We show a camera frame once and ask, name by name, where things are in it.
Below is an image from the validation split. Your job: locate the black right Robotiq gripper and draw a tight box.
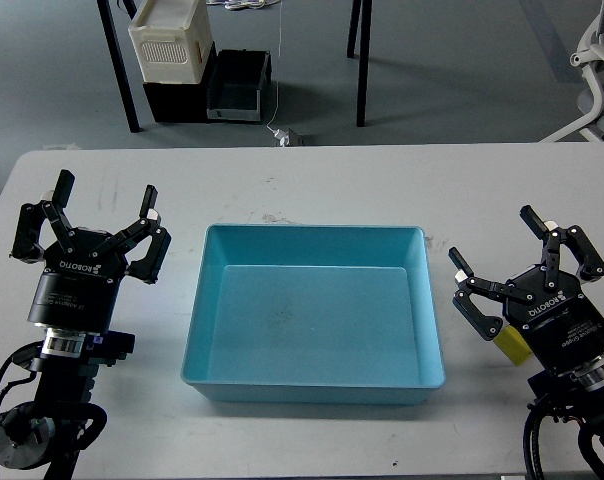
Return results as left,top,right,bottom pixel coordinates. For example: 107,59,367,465
448,205,604,376

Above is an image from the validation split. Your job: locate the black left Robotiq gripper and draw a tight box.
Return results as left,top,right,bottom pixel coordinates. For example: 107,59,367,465
10,169,171,335

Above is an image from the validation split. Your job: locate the yellow block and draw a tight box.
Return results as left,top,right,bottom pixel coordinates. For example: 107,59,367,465
493,325,533,366

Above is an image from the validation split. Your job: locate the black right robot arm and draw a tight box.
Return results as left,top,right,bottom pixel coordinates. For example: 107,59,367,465
449,205,604,479

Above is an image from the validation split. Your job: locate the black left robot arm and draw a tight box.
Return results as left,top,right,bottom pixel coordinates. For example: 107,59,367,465
0,170,171,479

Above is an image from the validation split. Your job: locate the black crate under white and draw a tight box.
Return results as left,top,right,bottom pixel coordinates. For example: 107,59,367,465
143,46,218,123

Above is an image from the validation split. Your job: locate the light blue plastic tray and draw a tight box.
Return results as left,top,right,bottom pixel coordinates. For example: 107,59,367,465
181,224,445,405

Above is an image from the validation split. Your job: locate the black open bin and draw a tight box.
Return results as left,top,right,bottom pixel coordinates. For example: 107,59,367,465
207,49,272,122

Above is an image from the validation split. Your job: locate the white plastic crate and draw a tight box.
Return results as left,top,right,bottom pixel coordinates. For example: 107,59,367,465
128,0,213,84

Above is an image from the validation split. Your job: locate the white office chair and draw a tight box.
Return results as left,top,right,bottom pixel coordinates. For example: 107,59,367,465
543,2,604,143

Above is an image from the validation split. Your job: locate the black table leg right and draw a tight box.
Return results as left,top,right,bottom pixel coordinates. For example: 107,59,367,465
346,0,373,127

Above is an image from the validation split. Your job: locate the white power adapter with cable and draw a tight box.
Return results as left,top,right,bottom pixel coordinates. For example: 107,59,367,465
266,1,305,147

